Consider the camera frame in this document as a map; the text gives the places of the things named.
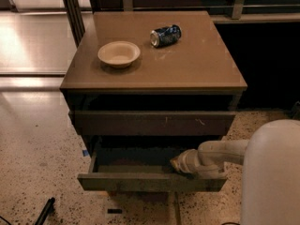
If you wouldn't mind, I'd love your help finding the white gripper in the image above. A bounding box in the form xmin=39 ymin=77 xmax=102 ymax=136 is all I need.
xmin=170 ymin=149 xmax=203 ymax=173

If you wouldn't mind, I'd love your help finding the drawer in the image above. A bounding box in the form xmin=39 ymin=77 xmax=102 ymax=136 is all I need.
xmin=69 ymin=111 xmax=235 ymax=136
xmin=78 ymin=147 xmax=226 ymax=192

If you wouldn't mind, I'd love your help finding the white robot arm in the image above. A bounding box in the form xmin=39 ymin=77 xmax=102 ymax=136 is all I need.
xmin=171 ymin=119 xmax=300 ymax=225

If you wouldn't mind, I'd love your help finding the brown drawer cabinet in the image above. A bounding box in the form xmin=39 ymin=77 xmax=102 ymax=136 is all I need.
xmin=59 ymin=10 xmax=248 ymax=202

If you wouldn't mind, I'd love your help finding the black tape floor marker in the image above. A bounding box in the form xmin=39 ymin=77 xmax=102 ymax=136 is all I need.
xmin=107 ymin=208 xmax=123 ymax=214

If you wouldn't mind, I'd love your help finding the blue tape piece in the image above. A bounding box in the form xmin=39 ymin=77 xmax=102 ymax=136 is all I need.
xmin=82 ymin=150 xmax=89 ymax=157

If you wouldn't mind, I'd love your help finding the beige paper bowl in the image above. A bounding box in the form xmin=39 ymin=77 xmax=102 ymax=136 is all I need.
xmin=97 ymin=41 xmax=141 ymax=68

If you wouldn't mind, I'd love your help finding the crushed blue soda can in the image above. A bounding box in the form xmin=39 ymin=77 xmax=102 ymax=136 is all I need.
xmin=150 ymin=24 xmax=182 ymax=48

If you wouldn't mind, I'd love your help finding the black rod on floor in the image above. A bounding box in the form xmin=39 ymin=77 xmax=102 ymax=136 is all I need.
xmin=34 ymin=197 xmax=55 ymax=225

